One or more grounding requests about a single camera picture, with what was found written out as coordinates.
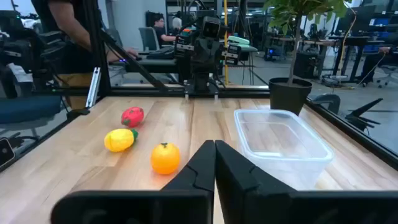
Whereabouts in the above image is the yellow pole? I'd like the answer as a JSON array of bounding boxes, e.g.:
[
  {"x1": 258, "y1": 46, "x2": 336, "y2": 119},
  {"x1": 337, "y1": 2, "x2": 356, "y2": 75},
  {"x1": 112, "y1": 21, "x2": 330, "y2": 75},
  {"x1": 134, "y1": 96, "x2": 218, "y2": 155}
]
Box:
[{"x1": 223, "y1": 0, "x2": 229, "y2": 85}]

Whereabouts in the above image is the black aluminium rig frame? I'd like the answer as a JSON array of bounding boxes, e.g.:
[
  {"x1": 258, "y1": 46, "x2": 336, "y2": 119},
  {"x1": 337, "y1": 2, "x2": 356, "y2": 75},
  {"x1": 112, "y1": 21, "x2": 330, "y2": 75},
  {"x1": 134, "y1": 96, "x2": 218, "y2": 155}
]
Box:
[{"x1": 0, "y1": 0, "x2": 398, "y2": 172}]

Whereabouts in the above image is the green plant in black pot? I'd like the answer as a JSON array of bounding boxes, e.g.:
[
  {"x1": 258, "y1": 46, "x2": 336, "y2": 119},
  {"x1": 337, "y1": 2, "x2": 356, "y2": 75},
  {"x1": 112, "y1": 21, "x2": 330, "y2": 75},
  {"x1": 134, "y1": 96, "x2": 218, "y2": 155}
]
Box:
[{"x1": 262, "y1": 0, "x2": 354, "y2": 116}]

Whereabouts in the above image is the black star chair base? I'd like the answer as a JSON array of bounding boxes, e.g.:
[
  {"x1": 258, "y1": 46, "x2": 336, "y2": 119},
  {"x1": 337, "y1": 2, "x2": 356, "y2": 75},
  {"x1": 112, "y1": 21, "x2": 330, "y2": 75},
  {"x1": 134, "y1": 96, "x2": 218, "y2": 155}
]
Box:
[{"x1": 344, "y1": 98, "x2": 384, "y2": 132}]

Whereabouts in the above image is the blue office chair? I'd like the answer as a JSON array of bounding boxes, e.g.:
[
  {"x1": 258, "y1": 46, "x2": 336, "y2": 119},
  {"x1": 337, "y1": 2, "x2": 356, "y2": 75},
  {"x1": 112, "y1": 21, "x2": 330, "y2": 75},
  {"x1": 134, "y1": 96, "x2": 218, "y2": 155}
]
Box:
[{"x1": 0, "y1": 95, "x2": 63, "y2": 150}]

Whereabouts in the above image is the grey chair part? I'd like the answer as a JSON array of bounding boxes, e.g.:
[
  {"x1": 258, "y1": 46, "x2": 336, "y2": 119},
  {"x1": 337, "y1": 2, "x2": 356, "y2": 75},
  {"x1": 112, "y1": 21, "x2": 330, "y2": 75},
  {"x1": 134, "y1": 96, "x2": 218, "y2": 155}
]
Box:
[{"x1": 312, "y1": 93, "x2": 341, "y2": 115}]

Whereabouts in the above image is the black computer tower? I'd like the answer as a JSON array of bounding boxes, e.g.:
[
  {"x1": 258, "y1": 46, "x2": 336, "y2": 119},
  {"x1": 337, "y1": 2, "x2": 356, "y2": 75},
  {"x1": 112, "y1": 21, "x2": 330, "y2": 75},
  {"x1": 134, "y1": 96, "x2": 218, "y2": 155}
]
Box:
[{"x1": 294, "y1": 50, "x2": 328, "y2": 79}]

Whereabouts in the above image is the orange toy fruit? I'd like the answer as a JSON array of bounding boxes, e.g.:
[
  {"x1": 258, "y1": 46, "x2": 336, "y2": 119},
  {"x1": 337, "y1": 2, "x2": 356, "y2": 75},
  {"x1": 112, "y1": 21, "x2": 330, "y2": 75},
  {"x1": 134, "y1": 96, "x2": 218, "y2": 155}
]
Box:
[{"x1": 150, "y1": 142, "x2": 182, "y2": 175}]

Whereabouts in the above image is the person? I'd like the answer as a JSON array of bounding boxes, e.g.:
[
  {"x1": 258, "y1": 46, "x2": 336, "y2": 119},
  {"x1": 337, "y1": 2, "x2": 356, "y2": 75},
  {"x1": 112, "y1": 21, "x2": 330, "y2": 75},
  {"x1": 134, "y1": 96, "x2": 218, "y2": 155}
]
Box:
[
  {"x1": 360, "y1": 32, "x2": 398, "y2": 84},
  {"x1": 172, "y1": 11, "x2": 183, "y2": 30},
  {"x1": 30, "y1": 0, "x2": 139, "y2": 110},
  {"x1": 151, "y1": 12, "x2": 177, "y2": 47}
]

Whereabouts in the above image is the grey office chair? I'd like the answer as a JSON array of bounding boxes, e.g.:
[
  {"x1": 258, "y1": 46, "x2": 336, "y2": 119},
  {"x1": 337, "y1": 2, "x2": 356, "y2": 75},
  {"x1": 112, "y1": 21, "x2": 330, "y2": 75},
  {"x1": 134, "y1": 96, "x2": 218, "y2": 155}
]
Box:
[{"x1": 138, "y1": 27, "x2": 161, "y2": 52}]

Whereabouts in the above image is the black office desk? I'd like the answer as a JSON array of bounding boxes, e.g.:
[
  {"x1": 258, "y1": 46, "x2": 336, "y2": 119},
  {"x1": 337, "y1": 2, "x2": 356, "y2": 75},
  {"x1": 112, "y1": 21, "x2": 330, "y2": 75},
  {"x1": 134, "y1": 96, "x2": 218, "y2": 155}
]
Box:
[{"x1": 329, "y1": 35, "x2": 386, "y2": 82}]

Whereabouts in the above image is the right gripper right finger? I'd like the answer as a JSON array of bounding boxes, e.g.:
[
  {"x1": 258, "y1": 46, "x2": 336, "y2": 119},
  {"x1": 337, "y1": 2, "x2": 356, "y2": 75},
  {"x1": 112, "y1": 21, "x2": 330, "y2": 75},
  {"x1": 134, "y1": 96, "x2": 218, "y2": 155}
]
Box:
[{"x1": 215, "y1": 139, "x2": 398, "y2": 224}]

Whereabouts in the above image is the silver aluminium bar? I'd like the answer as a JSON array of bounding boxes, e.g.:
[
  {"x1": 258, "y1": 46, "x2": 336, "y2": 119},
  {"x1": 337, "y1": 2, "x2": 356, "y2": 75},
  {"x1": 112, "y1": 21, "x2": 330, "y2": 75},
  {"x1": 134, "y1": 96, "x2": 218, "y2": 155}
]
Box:
[{"x1": 85, "y1": 67, "x2": 102, "y2": 109}]

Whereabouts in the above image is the black keyboard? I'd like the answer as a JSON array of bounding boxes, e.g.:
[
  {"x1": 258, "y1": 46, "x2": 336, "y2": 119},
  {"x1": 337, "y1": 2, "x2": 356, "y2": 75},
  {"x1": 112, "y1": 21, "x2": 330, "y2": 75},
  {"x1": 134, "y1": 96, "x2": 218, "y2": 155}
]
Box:
[{"x1": 146, "y1": 46, "x2": 175, "y2": 60}]

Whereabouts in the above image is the yellow toy fruit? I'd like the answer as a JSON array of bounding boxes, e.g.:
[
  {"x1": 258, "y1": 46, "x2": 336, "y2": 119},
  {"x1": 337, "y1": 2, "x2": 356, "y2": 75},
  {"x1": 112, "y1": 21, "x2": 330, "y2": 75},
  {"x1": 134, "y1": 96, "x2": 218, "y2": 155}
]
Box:
[{"x1": 103, "y1": 128, "x2": 139, "y2": 153}]

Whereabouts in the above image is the small black camera box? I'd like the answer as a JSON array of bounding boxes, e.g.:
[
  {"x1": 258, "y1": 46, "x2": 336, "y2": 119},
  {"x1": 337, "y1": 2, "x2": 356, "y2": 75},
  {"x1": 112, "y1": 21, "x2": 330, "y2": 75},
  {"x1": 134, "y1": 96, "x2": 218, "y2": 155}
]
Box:
[{"x1": 0, "y1": 138, "x2": 16, "y2": 168}]

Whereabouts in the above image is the clear plastic tupperware container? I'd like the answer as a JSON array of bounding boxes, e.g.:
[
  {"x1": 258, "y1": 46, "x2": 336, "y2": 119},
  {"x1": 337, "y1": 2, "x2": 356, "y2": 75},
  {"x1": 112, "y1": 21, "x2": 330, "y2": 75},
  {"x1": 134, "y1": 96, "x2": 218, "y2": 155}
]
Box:
[{"x1": 233, "y1": 108, "x2": 335, "y2": 191}]

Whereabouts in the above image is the red toy dragon fruit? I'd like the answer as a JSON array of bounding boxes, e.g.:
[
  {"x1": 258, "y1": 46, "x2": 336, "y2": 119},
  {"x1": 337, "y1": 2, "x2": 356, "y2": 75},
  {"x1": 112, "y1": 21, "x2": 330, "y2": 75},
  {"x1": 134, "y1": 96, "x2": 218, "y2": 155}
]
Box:
[{"x1": 121, "y1": 106, "x2": 146, "y2": 128}]

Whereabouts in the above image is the black equipment pile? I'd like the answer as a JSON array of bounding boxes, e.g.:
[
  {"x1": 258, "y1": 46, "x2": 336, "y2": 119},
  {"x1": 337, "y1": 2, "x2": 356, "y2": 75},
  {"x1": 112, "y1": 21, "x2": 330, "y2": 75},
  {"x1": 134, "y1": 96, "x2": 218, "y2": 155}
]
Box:
[{"x1": 0, "y1": 29, "x2": 68, "y2": 97}]

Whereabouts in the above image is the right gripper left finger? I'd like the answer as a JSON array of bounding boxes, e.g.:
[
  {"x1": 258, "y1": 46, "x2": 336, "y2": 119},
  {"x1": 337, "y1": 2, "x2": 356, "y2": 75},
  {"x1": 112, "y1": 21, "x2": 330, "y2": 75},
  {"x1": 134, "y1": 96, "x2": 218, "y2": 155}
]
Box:
[{"x1": 51, "y1": 139, "x2": 216, "y2": 224}]

